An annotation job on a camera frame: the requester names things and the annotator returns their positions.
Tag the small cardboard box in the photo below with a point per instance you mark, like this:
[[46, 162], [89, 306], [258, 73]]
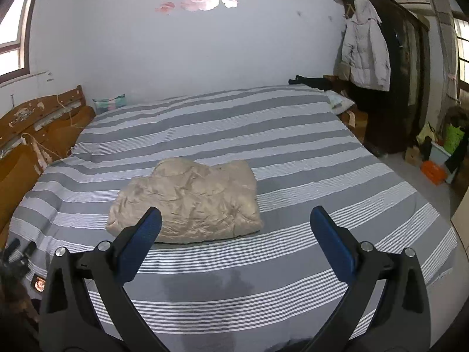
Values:
[[412, 156]]

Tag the yellow green bag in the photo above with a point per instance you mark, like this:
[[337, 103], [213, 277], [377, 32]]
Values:
[[427, 132]]

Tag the orange box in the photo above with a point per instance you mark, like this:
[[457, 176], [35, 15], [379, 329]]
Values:
[[433, 172]]

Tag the dark wooden wardrobe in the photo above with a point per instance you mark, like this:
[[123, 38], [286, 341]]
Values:
[[406, 99]]

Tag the brown framed window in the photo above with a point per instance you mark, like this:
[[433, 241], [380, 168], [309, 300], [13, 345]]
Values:
[[14, 25], [462, 51]]

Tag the beige puffer jacket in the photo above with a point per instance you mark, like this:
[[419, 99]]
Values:
[[205, 198]]

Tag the teal checked bag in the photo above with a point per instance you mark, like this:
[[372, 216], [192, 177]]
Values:
[[109, 103]]

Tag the white wrapped pipe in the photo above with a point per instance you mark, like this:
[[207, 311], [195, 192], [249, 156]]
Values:
[[441, 25]]

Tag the wooden headboard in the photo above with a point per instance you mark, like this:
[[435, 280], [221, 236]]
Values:
[[18, 168]]

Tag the light blue bin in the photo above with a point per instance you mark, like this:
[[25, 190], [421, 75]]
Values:
[[439, 156]]

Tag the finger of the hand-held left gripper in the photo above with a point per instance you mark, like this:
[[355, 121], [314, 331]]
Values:
[[13, 245]]

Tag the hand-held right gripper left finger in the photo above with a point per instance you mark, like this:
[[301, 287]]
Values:
[[141, 242]]

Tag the black cloth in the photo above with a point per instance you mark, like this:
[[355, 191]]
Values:
[[309, 81]]

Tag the white pillow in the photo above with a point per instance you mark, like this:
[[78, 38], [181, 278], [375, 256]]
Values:
[[340, 101]]

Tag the hanging light grey coat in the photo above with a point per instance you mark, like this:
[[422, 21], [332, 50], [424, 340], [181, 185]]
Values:
[[364, 51]]

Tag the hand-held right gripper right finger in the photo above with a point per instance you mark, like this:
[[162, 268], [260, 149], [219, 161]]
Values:
[[331, 242]]

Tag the grey striped bed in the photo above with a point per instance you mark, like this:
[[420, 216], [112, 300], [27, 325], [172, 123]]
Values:
[[293, 161]]

